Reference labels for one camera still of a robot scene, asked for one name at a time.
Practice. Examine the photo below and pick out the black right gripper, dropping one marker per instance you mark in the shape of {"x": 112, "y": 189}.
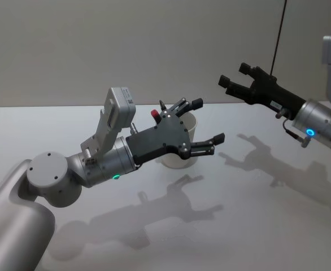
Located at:
{"x": 275, "y": 93}

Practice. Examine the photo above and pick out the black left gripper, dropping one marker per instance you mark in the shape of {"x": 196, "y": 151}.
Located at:
{"x": 165, "y": 137}

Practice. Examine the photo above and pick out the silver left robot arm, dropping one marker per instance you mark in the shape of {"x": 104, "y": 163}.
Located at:
{"x": 44, "y": 175}

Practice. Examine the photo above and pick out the white cup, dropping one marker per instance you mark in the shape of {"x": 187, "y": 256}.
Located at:
{"x": 191, "y": 127}

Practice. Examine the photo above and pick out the small red-capped object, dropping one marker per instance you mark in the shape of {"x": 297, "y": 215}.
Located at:
{"x": 155, "y": 114}

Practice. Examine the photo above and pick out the white table cloth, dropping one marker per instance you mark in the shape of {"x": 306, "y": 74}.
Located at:
{"x": 239, "y": 214}

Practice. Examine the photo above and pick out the plain pale wall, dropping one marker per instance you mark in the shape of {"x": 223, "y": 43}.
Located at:
{"x": 126, "y": 42}

